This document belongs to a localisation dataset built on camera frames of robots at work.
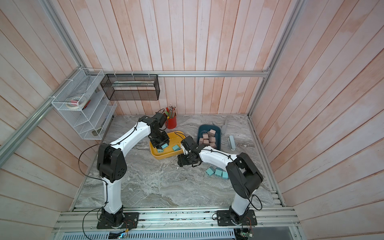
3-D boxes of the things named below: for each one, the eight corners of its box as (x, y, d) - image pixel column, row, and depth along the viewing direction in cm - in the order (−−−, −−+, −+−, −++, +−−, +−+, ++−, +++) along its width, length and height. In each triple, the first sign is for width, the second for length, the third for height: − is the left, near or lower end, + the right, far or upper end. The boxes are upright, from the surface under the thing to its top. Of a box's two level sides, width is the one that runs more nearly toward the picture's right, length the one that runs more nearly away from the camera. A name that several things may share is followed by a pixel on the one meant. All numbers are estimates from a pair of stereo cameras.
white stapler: (230, 151, 102) (232, 147, 98) (227, 139, 108) (229, 135, 104) (234, 151, 102) (236, 147, 98) (232, 139, 108) (233, 135, 104)
